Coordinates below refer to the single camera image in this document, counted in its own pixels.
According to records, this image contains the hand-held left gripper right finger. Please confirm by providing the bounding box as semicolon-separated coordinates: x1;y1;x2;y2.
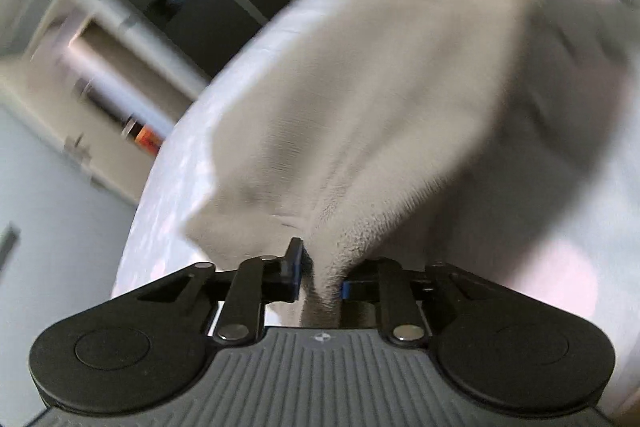
341;258;506;349

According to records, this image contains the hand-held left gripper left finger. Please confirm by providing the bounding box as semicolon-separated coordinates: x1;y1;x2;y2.
135;237;306;348

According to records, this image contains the khaki fleece hoodie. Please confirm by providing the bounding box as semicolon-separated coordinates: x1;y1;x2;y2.
185;0;621;330

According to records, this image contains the orange stool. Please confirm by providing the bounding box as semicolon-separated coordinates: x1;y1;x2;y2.
134;124;164;154

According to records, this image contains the polka dot bed sheet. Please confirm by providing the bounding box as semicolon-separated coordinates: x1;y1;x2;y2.
110;0;640;427

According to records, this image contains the black sliding door wardrobe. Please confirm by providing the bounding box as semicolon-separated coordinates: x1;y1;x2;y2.
75;0;341;98

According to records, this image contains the beige door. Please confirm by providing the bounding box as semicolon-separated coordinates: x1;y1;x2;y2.
0;0;211;208

